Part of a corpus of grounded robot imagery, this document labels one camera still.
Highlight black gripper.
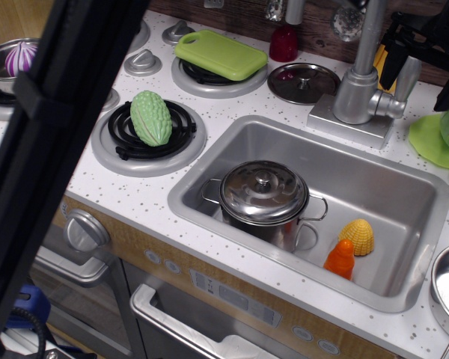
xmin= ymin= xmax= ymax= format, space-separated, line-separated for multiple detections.
xmin=379 ymin=1 xmax=449 ymax=111

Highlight silver faucet lever handle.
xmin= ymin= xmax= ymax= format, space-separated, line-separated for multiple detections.
xmin=367 ymin=57 xmax=421 ymax=119

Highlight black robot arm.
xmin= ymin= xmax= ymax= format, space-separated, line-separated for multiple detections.
xmin=0 ymin=1 xmax=449 ymax=358

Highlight yellow toy pepper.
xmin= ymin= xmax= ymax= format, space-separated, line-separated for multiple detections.
xmin=373 ymin=44 xmax=396 ymax=93

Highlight light green plate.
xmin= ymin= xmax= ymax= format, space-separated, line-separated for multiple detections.
xmin=408 ymin=114 xmax=449 ymax=169

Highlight silver toy faucet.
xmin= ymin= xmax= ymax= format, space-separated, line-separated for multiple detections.
xmin=307 ymin=1 xmax=395 ymax=150

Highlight flat steel pot lid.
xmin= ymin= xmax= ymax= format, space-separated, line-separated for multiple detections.
xmin=267 ymin=63 xmax=340 ymax=105

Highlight silver sink basin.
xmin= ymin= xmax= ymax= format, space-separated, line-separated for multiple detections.
xmin=168 ymin=115 xmax=449 ymax=313

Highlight dark red toy cup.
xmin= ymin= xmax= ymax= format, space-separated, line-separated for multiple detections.
xmin=269 ymin=25 xmax=298 ymax=63

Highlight yellow toy corn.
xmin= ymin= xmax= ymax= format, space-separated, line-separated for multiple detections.
xmin=338 ymin=218 xmax=374 ymax=257

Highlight green cutting board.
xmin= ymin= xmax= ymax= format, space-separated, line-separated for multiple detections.
xmin=174 ymin=29 xmax=268 ymax=82

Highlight orange toy carrot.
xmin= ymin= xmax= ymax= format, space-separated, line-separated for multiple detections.
xmin=323 ymin=239 xmax=355 ymax=280

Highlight steel pot with lid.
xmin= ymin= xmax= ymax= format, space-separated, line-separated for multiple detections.
xmin=201 ymin=160 xmax=329 ymax=252

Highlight back stove burner under board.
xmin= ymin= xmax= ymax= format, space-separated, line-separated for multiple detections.
xmin=171 ymin=58 xmax=268 ymax=99

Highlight silver stove knob back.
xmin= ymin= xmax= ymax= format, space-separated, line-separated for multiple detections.
xmin=162 ymin=20 xmax=195 ymax=46

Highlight silver stove knob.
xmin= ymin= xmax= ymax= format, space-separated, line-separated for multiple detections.
xmin=101 ymin=88 xmax=120 ymax=112
xmin=162 ymin=20 xmax=195 ymax=46
xmin=123 ymin=49 xmax=162 ymax=76

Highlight green toy bitter gourd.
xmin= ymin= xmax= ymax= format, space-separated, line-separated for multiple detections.
xmin=130 ymin=90 xmax=172 ymax=147

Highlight silver stove knob middle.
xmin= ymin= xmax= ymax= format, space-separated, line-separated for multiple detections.
xmin=123 ymin=49 xmax=162 ymax=76

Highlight front black stove burner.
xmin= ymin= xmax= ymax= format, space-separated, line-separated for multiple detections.
xmin=91 ymin=99 xmax=207 ymax=177

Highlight silver stove knob front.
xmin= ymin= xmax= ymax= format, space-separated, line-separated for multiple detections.
xmin=101 ymin=88 xmax=120 ymax=112

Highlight silver oven dial knob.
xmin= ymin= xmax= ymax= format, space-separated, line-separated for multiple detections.
xmin=64 ymin=209 xmax=110 ymax=253

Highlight purple white toy onion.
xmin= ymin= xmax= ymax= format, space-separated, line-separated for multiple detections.
xmin=4 ymin=41 xmax=37 ymax=77

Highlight steel bowl at left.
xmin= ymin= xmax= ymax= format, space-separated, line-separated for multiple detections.
xmin=0 ymin=37 xmax=40 ymax=95

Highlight blue object lower left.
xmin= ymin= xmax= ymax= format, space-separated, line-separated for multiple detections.
xmin=5 ymin=284 xmax=51 ymax=329

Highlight silver dishwasher door handle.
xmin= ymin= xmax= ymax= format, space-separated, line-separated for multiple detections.
xmin=130 ymin=284 xmax=276 ymax=359

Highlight silver oven door handle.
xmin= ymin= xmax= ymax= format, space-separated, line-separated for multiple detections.
xmin=34 ymin=246 xmax=116 ymax=288

